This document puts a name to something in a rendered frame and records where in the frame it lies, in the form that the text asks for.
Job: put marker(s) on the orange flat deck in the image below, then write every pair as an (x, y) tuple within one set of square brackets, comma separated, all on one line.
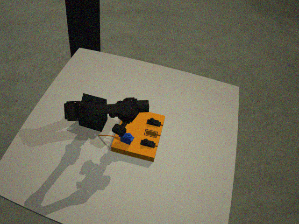
[(146, 129)]

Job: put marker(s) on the blue micro servo with orange cable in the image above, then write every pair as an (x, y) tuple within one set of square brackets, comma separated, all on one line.
[(126, 138)]

